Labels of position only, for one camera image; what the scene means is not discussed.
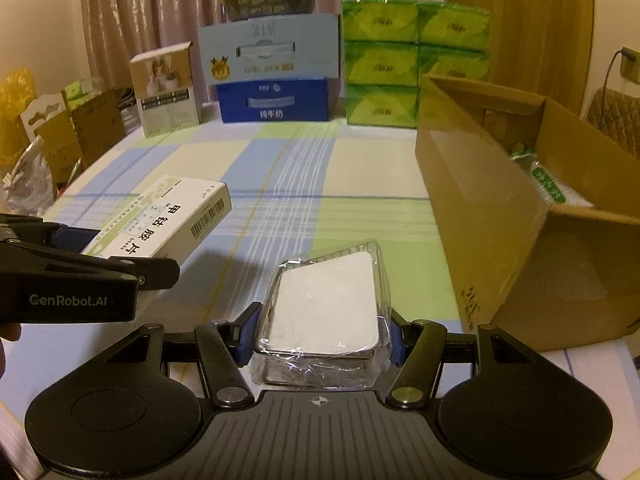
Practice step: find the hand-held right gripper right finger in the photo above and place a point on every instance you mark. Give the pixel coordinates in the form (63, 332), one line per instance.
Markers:
(397, 340)

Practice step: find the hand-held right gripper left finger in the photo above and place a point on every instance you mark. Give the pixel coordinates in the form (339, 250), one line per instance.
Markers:
(247, 335)

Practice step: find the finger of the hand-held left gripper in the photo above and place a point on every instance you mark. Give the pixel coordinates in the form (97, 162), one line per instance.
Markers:
(75, 240)
(155, 272)

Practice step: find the white blue medicine box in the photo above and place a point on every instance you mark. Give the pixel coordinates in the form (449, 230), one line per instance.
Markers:
(165, 215)

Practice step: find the clear plastic box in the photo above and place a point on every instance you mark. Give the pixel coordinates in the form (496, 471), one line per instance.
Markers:
(325, 305)

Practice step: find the large cardboard box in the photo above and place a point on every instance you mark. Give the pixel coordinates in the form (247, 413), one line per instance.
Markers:
(475, 210)

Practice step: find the checked cloth desktop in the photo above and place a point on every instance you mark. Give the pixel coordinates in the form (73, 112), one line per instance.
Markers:
(350, 200)

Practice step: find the person's left hand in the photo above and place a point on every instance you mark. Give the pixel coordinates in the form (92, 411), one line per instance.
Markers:
(10, 334)

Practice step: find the clear plastic bag at left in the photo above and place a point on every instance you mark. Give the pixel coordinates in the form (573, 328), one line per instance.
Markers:
(25, 180)

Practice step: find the tall brown cardboard box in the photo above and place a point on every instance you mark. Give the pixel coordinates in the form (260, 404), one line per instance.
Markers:
(97, 125)

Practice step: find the yellow plastic bag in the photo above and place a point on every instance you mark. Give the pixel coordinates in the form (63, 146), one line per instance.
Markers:
(15, 105)

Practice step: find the small green tissue pack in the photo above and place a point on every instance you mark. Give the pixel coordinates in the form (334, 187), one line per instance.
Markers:
(80, 89)

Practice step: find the beige product box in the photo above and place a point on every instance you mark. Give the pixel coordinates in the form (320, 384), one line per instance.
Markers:
(165, 105)

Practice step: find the dark blue milk carton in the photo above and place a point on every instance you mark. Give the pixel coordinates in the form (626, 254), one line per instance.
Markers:
(270, 105)

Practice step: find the beige curtain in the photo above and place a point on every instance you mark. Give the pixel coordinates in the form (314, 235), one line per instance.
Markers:
(150, 5)

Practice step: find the light blue milk carton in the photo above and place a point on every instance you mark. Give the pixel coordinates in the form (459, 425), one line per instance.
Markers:
(310, 60)

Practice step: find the stack of green tissue packs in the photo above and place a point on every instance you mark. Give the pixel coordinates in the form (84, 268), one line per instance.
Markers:
(380, 60)

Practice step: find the quilted chair back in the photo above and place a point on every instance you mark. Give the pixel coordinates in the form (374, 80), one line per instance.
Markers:
(617, 115)

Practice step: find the wooden door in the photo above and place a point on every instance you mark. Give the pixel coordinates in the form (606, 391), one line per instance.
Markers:
(525, 20)

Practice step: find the wall outlet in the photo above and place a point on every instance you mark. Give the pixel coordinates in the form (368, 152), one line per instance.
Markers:
(630, 67)

